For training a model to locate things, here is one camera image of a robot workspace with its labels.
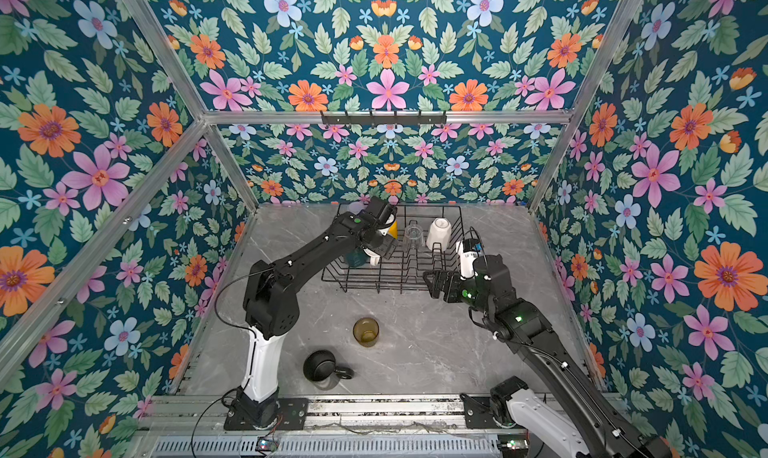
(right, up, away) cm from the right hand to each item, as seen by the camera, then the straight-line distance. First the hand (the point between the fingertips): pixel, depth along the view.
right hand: (437, 273), depth 72 cm
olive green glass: (-19, -19, +13) cm, 30 cm away
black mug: (-31, -27, +8) cm, 42 cm away
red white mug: (-17, +3, +16) cm, 24 cm away
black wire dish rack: (-8, -3, +25) cm, 27 cm away
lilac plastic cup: (-25, +19, +27) cm, 41 cm away
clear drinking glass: (-5, +9, +28) cm, 30 cm away
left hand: (-14, +9, +19) cm, 25 cm away
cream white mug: (+3, +10, +24) cm, 27 cm away
